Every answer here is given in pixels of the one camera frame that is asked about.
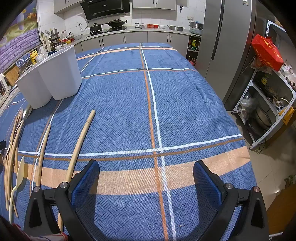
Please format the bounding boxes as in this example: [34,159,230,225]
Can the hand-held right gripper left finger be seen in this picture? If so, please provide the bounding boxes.
[24,159,100,241]

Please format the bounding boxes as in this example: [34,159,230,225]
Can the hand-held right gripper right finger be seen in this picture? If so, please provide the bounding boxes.
[193,160,270,241]

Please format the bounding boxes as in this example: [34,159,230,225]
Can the cream plastic spoon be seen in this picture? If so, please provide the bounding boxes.
[9,156,25,221]

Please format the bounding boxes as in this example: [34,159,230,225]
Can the thick wooden chopstick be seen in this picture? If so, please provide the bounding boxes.
[57,110,96,233]

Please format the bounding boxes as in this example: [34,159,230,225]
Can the white two-compartment utensil holder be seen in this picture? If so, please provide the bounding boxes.
[15,45,83,110]

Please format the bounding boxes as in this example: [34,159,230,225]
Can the metal spoon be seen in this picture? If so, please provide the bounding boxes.
[23,105,33,120]

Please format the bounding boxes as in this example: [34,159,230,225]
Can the grey metal shelf rack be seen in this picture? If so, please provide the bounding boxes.
[231,20,296,150]

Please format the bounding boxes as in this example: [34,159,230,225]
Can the wooden cutting board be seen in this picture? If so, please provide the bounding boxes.
[5,65,19,87]

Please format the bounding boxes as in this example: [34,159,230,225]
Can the person's patterned clothing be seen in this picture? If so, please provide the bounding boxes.
[0,215,70,241]

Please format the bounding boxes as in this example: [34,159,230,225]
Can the blue plaid tablecloth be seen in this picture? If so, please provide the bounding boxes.
[0,42,258,241]

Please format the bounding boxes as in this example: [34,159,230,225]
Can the wooden dish rack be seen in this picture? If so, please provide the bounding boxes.
[41,28,77,52]

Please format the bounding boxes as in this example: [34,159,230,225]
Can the grey refrigerator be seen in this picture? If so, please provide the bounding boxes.
[195,0,258,112]

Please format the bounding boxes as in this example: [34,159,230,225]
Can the red bag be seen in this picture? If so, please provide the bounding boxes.
[251,34,285,72]

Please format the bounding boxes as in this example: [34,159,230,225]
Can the black cooking pot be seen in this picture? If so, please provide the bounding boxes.
[88,22,103,32]

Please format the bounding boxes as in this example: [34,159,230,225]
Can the black cooktop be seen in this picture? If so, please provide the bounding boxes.
[86,26,128,38]

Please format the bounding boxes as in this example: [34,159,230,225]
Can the grey upper kitchen cabinet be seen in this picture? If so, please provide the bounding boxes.
[132,0,176,11]
[54,0,84,14]

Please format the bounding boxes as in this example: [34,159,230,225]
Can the grey lower kitchen cabinets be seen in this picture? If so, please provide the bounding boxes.
[73,31,190,57]

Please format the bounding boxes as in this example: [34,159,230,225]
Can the steel steamer pot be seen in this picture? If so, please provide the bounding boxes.
[188,21,204,36]

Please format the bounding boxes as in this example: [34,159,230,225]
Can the black wok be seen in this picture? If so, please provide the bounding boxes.
[105,19,128,28]

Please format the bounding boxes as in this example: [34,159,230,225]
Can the black range hood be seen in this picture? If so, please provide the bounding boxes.
[80,0,131,20]

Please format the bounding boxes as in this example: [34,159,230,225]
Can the purple wall poster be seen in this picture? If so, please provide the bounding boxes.
[0,0,41,73]

